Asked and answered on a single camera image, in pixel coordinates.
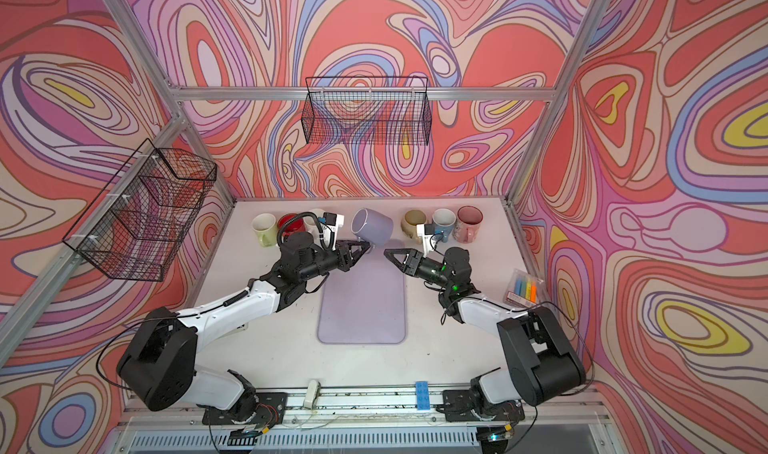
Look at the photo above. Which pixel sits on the lavender plastic tray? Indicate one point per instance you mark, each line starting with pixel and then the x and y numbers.
pixel 365 305

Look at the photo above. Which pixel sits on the white clip on rail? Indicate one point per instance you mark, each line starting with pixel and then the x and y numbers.
pixel 311 394

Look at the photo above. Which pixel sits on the back black wire basket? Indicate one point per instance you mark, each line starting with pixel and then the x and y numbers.
pixel 367 110

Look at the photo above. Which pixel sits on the pink cartoon mug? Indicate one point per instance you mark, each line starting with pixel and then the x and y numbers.
pixel 468 221

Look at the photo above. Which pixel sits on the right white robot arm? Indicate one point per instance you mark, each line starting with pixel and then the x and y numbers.
pixel 541 362

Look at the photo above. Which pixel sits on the black wire basket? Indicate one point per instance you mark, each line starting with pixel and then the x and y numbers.
pixel 146 221
pixel 367 110

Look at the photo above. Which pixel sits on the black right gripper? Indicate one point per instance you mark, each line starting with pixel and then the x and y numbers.
pixel 411 263

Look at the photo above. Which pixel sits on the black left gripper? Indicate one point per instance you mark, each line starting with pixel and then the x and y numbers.
pixel 342 255

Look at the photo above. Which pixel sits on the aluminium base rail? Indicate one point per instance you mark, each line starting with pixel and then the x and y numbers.
pixel 373 420

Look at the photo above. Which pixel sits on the box of coloured markers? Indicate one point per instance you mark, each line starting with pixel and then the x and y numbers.
pixel 524 290

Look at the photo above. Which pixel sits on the light green mug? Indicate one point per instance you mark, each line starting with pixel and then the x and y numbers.
pixel 266 229

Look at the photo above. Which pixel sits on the blue toy brick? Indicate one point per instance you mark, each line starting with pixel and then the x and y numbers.
pixel 422 396

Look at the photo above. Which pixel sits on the white mug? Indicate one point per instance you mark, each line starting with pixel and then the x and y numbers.
pixel 309 223

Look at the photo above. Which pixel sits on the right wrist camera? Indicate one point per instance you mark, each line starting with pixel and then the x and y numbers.
pixel 430 237

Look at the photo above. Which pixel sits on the lavender mug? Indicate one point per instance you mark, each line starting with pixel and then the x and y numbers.
pixel 372 226

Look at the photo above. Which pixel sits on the red mug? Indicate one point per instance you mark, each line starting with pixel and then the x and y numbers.
pixel 289 224

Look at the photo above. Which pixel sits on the left black wire basket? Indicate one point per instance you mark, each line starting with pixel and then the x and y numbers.
pixel 146 221

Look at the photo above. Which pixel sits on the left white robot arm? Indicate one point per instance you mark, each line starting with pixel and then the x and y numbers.
pixel 159 365

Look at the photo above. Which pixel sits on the blue floral mug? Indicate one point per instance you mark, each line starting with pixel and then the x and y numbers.
pixel 444 220

